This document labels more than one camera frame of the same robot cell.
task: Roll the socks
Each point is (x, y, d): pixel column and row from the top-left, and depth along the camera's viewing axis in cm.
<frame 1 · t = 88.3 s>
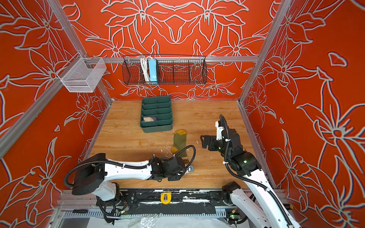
left hand: (181, 167, 80), fingers closed
right hand: (206, 136, 71), fingers open
green striped sock: (180, 144, 97), on the table
green compartment tray: (156, 114, 105), point 6 cm above the table

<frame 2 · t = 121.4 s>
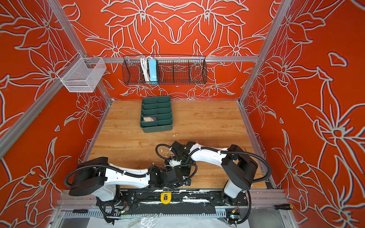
left hand: (177, 171, 80), fingers closed
right hand: (180, 172, 81), fingers closed
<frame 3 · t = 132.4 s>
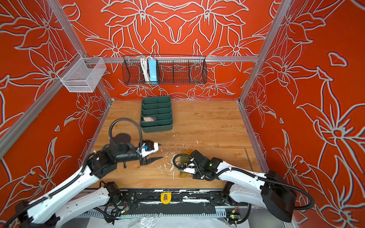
left hand: (160, 147, 65), fingers open
right hand: (190, 167, 82), fingers closed
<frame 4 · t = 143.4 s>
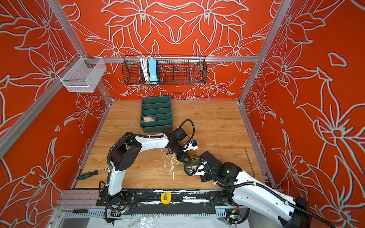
left hand: (189, 161, 85), fingers closed
right hand: (198, 162, 78), fingers open
green handled tool: (89, 174, 81), point 2 cm above the table
